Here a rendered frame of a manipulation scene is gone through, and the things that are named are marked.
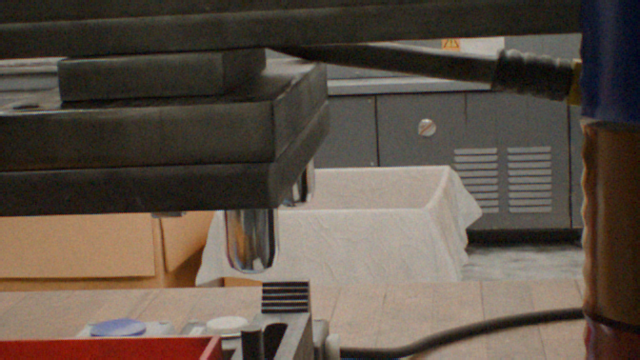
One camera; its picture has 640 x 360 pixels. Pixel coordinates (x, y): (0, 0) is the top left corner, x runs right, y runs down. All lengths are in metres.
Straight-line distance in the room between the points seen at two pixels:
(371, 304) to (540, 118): 3.94
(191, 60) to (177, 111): 0.03
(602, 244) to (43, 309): 0.92
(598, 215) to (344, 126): 4.80
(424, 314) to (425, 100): 3.97
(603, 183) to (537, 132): 4.75
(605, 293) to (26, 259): 2.69
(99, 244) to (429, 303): 1.83
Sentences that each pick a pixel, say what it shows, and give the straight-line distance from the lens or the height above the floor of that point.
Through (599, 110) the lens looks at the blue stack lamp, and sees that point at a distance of 0.22.
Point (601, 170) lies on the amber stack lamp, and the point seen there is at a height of 1.15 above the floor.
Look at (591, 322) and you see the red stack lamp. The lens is 0.23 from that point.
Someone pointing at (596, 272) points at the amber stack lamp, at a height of 1.13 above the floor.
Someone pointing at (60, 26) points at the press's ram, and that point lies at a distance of 0.46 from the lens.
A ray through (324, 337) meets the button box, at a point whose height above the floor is 0.93.
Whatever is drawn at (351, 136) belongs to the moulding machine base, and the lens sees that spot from 5.02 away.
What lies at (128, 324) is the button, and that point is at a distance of 0.90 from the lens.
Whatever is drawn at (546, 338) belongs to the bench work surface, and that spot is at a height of 0.90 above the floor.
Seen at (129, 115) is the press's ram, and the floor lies 1.14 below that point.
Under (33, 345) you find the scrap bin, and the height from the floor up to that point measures 0.96.
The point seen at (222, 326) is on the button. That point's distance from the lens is 0.88.
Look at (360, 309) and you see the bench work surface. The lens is 1.04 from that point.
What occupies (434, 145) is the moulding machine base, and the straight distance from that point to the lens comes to 4.99.
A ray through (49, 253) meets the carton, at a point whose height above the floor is 0.57.
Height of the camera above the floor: 1.19
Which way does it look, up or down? 10 degrees down
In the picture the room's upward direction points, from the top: 3 degrees counter-clockwise
